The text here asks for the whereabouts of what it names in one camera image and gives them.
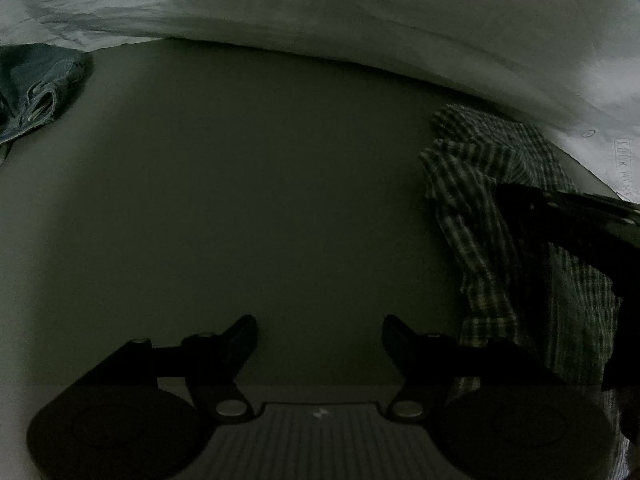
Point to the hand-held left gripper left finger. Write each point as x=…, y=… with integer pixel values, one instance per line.
x=245, y=336

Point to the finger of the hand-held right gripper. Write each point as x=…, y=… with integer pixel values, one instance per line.
x=525, y=210

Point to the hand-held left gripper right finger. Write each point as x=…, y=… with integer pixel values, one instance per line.
x=395, y=336

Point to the plaid shirt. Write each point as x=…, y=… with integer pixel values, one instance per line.
x=475, y=185

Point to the white bed sheet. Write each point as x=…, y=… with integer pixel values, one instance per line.
x=350, y=10

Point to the blue denim garment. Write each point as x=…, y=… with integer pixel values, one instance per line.
x=30, y=85

